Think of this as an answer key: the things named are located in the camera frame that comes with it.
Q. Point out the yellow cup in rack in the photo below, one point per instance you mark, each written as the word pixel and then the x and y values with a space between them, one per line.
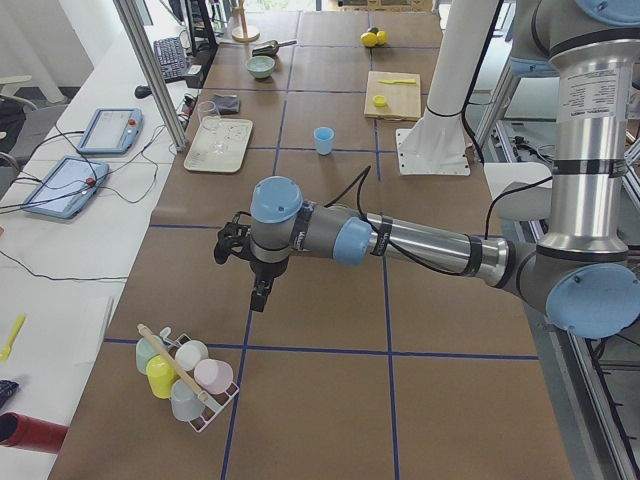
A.
pixel 161 376

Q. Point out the grey folded cloth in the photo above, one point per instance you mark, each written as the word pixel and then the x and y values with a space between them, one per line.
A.
pixel 227 104

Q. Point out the near teach pendant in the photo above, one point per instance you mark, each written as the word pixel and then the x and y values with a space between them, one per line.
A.
pixel 67 188

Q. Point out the cream bear tray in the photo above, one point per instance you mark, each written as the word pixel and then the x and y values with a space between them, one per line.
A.
pixel 235 135

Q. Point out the red cylinder bottle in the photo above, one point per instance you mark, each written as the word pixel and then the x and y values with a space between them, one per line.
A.
pixel 33 434

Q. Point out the bamboo cutting board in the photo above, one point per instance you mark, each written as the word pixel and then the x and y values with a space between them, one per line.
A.
pixel 404 101

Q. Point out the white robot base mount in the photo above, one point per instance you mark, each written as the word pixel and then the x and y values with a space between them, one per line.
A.
pixel 435 145

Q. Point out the white wire cup rack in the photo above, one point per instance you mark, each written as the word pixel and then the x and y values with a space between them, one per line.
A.
pixel 215 404

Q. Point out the yellow spatula on desk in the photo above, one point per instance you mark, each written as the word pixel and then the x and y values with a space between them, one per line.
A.
pixel 14 332

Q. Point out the far teach pendant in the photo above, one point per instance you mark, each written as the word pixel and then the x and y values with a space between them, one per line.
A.
pixel 111 131

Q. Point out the green bowl of ice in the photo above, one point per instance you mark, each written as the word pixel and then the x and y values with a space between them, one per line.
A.
pixel 260 67

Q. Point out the yellow lemon slice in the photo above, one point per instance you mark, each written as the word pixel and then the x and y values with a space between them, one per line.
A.
pixel 379 101

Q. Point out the black computer mouse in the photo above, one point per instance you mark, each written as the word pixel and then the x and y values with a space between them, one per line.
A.
pixel 142 91

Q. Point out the aluminium frame post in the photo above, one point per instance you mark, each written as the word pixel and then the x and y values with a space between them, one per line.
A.
pixel 134 28

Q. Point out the pink cup in rack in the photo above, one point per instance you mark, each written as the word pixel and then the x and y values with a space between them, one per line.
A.
pixel 215 376

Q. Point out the steel ice scoop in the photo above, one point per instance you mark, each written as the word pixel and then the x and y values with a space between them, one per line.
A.
pixel 271 48

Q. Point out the yellow plastic knife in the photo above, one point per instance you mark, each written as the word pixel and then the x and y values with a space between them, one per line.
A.
pixel 398 81

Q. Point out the white cup in rack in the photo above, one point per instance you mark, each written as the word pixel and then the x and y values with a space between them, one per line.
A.
pixel 190 354

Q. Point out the light blue cup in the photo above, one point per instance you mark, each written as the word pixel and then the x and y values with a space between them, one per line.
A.
pixel 323 139

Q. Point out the green cup in rack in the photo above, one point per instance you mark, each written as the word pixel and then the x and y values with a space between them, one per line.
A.
pixel 144 352

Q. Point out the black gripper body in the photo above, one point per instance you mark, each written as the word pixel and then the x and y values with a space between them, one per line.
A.
pixel 268 270

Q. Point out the clear wine glass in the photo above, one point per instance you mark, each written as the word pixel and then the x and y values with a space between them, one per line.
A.
pixel 210 121

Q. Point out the black keyboard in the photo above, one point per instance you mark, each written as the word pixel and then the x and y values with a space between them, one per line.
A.
pixel 170 55

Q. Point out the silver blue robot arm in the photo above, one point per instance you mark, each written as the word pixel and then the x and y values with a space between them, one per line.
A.
pixel 576 274

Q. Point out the teach pendant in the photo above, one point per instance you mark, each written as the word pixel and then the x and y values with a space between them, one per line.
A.
pixel 111 131
pixel 67 188

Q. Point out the grey cup in rack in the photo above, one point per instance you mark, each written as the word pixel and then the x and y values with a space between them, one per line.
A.
pixel 184 403

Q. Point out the wooden cup tree stand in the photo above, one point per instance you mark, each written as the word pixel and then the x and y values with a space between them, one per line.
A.
pixel 243 32

